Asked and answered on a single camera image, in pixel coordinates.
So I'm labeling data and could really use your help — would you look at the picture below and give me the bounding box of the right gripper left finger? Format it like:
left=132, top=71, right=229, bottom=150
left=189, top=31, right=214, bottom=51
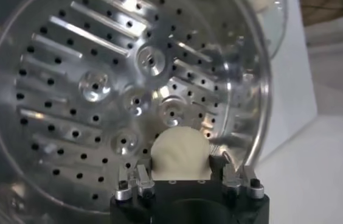
left=115, top=164, right=156, bottom=201

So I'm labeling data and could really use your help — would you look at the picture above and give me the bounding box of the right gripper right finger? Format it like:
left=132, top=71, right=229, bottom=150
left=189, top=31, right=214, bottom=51
left=209, top=155, right=265, bottom=199

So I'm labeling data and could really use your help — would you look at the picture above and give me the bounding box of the white steamed baozi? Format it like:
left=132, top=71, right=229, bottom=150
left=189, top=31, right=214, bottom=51
left=150, top=126, right=212, bottom=181

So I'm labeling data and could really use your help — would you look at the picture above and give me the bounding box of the round glass pot lid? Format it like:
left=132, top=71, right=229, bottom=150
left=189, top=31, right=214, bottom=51
left=250, top=0, right=289, bottom=60

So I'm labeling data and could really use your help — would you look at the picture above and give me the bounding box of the perforated steel steamer basket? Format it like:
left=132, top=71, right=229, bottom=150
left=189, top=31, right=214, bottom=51
left=0, top=0, right=273, bottom=224

